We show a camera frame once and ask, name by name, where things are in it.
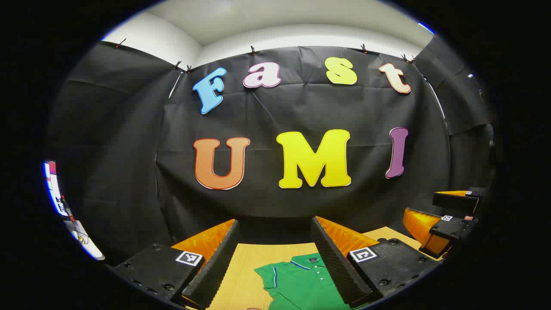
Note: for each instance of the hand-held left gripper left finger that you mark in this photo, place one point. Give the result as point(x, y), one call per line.
point(217, 267)

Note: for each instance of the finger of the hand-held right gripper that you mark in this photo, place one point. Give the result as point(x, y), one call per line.
point(452, 228)
point(456, 202)

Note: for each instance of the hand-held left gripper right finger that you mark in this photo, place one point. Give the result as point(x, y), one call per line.
point(333, 262)

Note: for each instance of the green T-shirt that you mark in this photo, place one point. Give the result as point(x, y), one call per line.
point(297, 284)

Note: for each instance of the black backdrop cloth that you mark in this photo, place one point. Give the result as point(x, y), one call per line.
point(301, 107)

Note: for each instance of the white printed panel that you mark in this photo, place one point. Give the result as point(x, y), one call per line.
point(56, 193)

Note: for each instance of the row of black backdrop clips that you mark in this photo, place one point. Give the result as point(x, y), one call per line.
point(252, 51)

